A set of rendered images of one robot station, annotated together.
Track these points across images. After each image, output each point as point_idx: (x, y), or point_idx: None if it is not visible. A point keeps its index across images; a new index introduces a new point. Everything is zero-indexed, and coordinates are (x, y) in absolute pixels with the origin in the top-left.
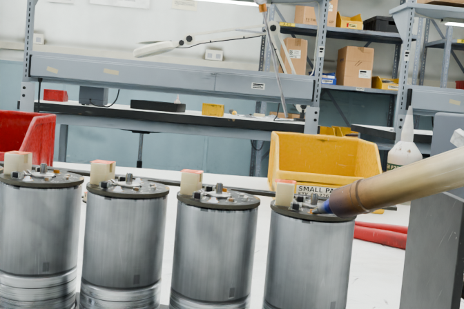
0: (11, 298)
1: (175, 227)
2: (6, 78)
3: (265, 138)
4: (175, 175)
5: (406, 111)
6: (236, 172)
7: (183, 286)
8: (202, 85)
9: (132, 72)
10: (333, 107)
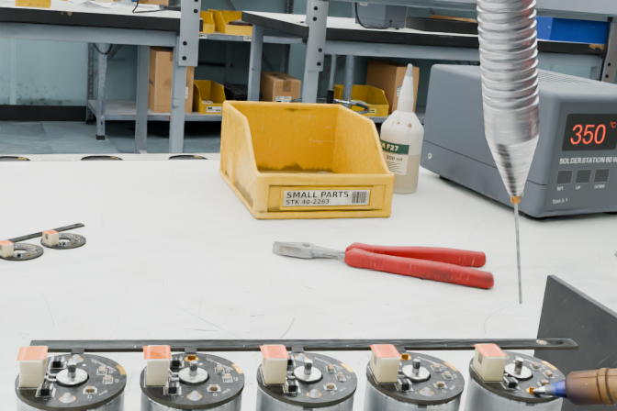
0: None
1: (163, 292)
2: None
3: (121, 41)
4: (83, 172)
5: None
6: (66, 83)
7: None
8: None
9: None
10: None
